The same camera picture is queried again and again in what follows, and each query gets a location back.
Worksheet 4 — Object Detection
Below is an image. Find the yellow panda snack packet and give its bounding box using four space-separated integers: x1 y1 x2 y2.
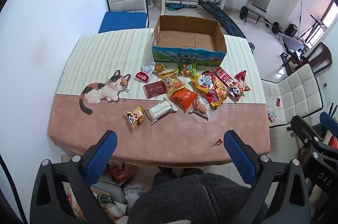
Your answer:
124 105 144 131

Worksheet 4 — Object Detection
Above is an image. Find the black cable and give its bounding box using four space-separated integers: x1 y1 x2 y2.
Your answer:
0 155 28 224

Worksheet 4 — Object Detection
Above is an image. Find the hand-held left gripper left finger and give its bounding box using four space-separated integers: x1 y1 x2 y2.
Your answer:
30 130 118 224

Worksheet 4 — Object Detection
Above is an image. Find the white and red packet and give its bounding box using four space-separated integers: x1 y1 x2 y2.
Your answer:
267 106 277 123

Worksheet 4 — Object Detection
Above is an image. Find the red and green snack packet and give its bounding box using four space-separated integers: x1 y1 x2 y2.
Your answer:
213 67 235 87

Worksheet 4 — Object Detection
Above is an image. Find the small red snack packet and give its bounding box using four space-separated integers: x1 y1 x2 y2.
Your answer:
135 71 151 83

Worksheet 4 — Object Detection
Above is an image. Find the large yellow snack packet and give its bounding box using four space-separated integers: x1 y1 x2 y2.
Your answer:
191 71 215 95

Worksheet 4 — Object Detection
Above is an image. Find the black sit-up bench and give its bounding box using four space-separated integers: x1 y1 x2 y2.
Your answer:
198 0 246 38

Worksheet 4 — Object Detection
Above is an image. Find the blue mat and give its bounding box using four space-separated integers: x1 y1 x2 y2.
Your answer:
98 11 149 34

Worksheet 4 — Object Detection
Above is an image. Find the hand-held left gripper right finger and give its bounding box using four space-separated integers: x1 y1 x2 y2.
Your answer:
223 130 311 224

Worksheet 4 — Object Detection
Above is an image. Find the green candy packet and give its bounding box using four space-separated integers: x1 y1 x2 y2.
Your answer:
178 64 198 77

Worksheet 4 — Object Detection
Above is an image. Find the yellow bread packet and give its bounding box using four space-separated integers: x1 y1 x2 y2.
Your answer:
162 76 187 94

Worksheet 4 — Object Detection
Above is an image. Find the brown wooden chair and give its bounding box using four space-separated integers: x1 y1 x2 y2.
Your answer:
282 42 333 76

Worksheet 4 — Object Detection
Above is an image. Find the red panda snack packet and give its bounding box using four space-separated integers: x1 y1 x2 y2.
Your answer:
228 80 251 102

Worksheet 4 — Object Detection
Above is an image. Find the black speaker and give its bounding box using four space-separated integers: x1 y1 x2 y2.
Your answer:
285 24 298 38

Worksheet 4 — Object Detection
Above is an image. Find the cat print tablecloth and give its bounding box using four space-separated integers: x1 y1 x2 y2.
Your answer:
48 27 271 165

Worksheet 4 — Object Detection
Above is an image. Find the orange snack packet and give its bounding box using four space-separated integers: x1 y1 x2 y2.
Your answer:
169 88 199 110

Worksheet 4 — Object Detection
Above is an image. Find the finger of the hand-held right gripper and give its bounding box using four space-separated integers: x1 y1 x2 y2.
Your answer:
319 112 338 135
290 115 326 147

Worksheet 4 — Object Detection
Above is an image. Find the long red snack packet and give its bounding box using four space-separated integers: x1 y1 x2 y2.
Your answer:
204 74 230 107

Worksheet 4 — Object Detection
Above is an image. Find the black tripod stand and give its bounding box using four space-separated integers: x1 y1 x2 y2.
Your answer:
298 0 333 45

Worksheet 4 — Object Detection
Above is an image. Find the person's grey fleece clothing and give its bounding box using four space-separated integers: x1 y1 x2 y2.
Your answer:
129 166 268 224

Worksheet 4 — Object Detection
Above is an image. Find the clear cookie packet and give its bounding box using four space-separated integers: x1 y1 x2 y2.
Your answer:
189 97 214 121

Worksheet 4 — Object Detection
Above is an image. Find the white wafer packet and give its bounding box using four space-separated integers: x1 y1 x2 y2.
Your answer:
145 99 179 124

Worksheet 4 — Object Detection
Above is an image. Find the dark red snack packet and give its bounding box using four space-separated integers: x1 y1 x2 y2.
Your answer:
143 81 167 98

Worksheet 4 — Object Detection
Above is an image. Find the small barbell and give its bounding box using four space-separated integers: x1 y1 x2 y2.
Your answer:
240 6 280 34

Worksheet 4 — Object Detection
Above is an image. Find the cardboard box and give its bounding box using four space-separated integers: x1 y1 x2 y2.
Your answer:
151 15 228 67

